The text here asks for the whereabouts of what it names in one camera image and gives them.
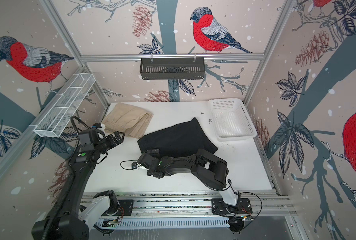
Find beige drawstring shorts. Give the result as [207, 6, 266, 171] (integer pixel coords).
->
[102, 103, 154, 139]

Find black shorts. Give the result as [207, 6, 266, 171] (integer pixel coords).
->
[138, 118, 218, 158]

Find white plastic laundry basket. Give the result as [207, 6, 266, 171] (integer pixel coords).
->
[208, 99, 257, 142]

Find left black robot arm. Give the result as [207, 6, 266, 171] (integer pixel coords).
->
[32, 128, 125, 240]

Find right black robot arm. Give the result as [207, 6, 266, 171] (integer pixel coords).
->
[137, 149, 239, 207]

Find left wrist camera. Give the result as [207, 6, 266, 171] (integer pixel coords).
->
[92, 123, 106, 133]

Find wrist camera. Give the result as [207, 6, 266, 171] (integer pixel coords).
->
[131, 162, 142, 170]
[92, 123, 106, 133]

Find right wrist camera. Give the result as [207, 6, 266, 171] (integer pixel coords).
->
[131, 162, 142, 170]

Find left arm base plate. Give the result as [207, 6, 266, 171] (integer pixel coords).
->
[102, 200, 134, 217]

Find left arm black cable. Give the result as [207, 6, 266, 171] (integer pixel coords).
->
[40, 115, 119, 240]

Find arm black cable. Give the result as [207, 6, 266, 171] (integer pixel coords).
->
[40, 115, 119, 240]
[119, 159, 263, 230]

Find white wire mesh shelf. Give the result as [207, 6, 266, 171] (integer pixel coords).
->
[34, 73, 96, 138]

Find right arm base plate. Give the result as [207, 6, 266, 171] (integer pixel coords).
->
[211, 198, 253, 217]

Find black hanging wire basket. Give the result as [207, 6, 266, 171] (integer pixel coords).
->
[140, 58, 205, 80]

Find horizontal aluminium frame bar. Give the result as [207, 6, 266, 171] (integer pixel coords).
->
[80, 53, 266, 63]

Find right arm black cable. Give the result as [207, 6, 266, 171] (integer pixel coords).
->
[119, 159, 263, 230]

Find aluminium mounting rail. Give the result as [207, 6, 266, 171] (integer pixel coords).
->
[50, 191, 298, 218]

